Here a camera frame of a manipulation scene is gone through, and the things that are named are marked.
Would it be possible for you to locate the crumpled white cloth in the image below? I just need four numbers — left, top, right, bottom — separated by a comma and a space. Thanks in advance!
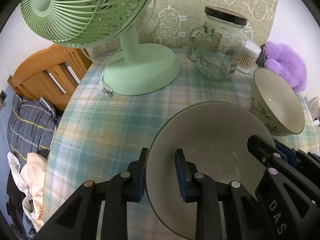
7, 152, 47, 232

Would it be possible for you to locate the plain cream bowl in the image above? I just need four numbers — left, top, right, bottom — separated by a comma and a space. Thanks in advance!
146, 101, 274, 239

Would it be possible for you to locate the cotton swab container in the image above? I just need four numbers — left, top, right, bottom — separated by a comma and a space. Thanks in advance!
237, 40, 261, 74

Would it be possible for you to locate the blue plaid pillow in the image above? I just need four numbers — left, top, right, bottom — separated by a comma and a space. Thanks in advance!
7, 94, 57, 166

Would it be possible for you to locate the floral bowl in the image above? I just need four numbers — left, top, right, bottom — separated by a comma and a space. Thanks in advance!
251, 68, 305, 137

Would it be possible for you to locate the green desk fan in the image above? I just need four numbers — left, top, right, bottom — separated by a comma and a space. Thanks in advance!
20, 0, 181, 96

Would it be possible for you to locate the wooden bed headboard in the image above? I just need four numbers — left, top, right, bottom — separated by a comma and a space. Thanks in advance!
7, 44, 92, 111

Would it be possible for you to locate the glass mason jar mug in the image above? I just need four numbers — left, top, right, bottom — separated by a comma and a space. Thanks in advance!
187, 6, 248, 82

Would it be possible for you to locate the plaid tablecloth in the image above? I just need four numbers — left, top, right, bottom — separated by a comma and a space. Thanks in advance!
43, 49, 252, 220

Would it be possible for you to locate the purple plush toy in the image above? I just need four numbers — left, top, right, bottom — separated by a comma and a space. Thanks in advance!
264, 41, 307, 93

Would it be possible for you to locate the white clip fan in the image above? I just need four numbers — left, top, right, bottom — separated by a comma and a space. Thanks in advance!
307, 97, 319, 128

